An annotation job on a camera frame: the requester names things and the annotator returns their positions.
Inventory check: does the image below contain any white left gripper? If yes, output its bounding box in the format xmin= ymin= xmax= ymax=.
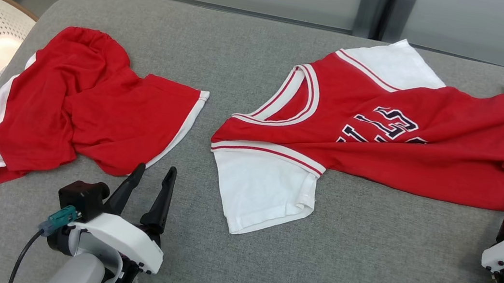
xmin=42 ymin=151 xmax=178 ymax=283

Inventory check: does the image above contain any red shorts white trim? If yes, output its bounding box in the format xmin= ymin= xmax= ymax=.
xmin=0 ymin=17 xmax=216 ymax=211

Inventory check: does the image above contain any red white basketball jersey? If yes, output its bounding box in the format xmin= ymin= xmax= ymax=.
xmin=199 ymin=16 xmax=504 ymax=270

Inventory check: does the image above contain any black cable teal connector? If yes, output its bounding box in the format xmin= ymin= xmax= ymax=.
xmin=8 ymin=199 xmax=81 ymax=283

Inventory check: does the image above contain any grey partition post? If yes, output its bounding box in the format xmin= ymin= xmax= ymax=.
xmin=381 ymin=0 xmax=418 ymax=46
xmin=353 ymin=0 xmax=383 ymax=40

